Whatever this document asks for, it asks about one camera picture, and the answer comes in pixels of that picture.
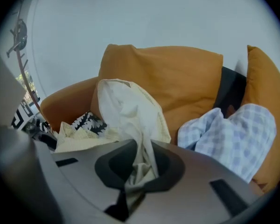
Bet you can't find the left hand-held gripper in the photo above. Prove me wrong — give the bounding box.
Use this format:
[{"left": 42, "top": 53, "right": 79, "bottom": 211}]
[{"left": 0, "top": 52, "right": 61, "bottom": 224}]

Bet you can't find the large orange back cushion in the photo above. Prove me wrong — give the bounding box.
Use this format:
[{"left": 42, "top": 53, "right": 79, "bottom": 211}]
[
  {"left": 241, "top": 45, "right": 280, "bottom": 193},
  {"left": 98, "top": 43, "right": 224, "bottom": 147}
]

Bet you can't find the wooden coat rack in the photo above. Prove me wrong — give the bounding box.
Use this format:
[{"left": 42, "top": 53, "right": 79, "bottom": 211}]
[{"left": 6, "top": 0, "right": 42, "bottom": 116}]

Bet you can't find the orange sofa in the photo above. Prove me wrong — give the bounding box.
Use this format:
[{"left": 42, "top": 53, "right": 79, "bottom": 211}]
[{"left": 40, "top": 76, "right": 280, "bottom": 195}]

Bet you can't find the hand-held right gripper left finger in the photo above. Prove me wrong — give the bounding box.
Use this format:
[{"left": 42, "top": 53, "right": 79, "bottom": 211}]
[{"left": 51, "top": 139, "right": 138, "bottom": 224}]

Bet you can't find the black bag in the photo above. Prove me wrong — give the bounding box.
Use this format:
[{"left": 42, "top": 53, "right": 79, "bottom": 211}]
[{"left": 10, "top": 19, "right": 28, "bottom": 50}]

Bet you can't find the light blue patterned garment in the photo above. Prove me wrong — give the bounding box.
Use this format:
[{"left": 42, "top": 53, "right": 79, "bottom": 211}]
[{"left": 177, "top": 103, "right": 277, "bottom": 184}]

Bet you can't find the cream garment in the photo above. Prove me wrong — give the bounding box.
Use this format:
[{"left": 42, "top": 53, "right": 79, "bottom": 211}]
[{"left": 55, "top": 78, "right": 172, "bottom": 219}]

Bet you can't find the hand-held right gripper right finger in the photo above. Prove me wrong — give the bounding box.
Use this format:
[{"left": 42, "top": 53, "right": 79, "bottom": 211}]
[{"left": 130, "top": 140, "right": 263, "bottom": 224}]

